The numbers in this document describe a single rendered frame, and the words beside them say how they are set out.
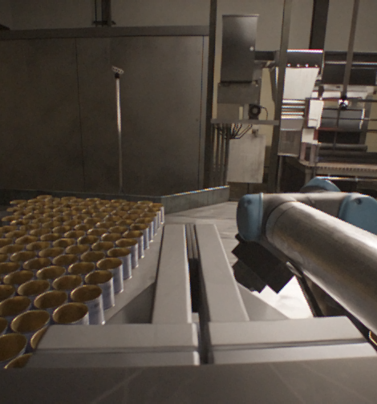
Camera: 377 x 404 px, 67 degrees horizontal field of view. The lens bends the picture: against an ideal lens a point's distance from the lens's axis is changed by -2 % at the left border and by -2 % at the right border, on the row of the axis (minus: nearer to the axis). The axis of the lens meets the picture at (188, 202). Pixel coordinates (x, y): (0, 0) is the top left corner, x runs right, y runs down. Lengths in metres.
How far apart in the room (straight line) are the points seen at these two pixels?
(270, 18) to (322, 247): 8.73
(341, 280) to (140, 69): 2.87
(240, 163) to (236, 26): 1.33
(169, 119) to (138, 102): 0.35
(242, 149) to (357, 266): 2.97
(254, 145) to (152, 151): 1.09
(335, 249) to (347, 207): 0.19
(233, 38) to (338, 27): 6.71
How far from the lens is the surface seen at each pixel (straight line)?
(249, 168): 3.25
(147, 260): 1.00
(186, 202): 1.52
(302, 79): 3.44
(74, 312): 0.70
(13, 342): 0.66
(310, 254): 0.33
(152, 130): 2.98
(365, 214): 0.51
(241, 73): 2.68
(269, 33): 8.86
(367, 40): 9.46
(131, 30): 3.11
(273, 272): 0.55
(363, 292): 0.28
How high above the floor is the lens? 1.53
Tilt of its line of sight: 16 degrees down
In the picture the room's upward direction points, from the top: 2 degrees clockwise
